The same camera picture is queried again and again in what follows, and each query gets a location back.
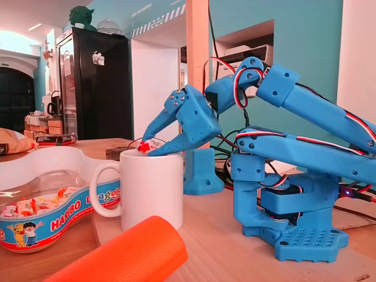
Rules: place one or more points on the white red candy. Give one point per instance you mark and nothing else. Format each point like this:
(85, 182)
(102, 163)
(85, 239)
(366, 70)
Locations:
(144, 147)
(7, 211)

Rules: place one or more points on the brown paper bag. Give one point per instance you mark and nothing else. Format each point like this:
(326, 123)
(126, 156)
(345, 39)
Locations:
(14, 142)

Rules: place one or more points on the orange foam roll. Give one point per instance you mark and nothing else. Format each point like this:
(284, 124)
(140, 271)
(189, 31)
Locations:
(132, 252)

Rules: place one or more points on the dark arched doorway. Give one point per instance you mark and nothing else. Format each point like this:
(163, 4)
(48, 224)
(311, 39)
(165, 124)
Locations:
(14, 97)

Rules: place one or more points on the blue 3D-printed post mount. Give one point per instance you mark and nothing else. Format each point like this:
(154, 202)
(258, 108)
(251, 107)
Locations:
(202, 176)

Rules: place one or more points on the white orange wrapped candy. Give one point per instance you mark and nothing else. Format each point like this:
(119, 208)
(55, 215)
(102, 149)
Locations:
(26, 205)

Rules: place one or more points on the white wall board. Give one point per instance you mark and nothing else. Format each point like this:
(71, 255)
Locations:
(358, 58)

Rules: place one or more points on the red black flat packet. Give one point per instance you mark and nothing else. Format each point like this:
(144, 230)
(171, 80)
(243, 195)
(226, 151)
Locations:
(55, 139)

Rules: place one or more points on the white power strip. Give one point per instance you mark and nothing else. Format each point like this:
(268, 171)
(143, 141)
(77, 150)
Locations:
(279, 167)

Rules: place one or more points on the white yellow wrapped candy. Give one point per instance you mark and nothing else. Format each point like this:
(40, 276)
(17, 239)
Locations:
(63, 194)

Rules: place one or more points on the green Yoda figure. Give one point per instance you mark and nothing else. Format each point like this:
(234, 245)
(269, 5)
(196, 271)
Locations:
(80, 17)

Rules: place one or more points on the stacked cardboard boxes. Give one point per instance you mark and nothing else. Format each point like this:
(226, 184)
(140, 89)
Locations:
(38, 124)

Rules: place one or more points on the red controller board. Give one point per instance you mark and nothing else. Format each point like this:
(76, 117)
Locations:
(352, 193)

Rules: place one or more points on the white fridge magnet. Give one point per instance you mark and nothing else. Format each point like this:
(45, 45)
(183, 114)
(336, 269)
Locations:
(98, 58)

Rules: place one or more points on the perforated metal box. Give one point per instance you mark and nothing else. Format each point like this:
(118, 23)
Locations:
(113, 152)

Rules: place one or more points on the wooden post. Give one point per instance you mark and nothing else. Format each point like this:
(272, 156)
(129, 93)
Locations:
(196, 44)

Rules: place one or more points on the brown cardboard sheet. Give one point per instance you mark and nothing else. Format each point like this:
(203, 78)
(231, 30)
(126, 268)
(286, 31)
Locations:
(352, 214)

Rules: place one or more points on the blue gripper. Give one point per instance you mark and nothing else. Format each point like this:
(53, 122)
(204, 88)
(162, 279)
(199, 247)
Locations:
(197, 117)

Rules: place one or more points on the black glass-door fridge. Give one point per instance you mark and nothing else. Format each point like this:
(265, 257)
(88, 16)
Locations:
(102, 102)

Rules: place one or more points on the black kettle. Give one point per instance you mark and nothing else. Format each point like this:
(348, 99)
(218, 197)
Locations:
(55, 105)

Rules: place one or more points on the blue 3D-printed robot arm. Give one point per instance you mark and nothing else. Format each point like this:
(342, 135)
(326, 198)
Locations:
(293, 91)

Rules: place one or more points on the white ceramic mug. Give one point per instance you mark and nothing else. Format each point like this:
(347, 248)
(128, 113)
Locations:
(152, 188)

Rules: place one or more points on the light wooden base board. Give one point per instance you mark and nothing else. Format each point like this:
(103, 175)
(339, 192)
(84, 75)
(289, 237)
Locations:
(211, 235)

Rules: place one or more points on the clear plastic Haribo candy tub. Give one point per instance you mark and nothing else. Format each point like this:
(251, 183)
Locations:
(67, 210)

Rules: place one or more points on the clear glass dome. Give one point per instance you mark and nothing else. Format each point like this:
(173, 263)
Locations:
(108, 27)

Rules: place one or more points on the white grey printer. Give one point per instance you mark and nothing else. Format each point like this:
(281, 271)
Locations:
(258, 50)

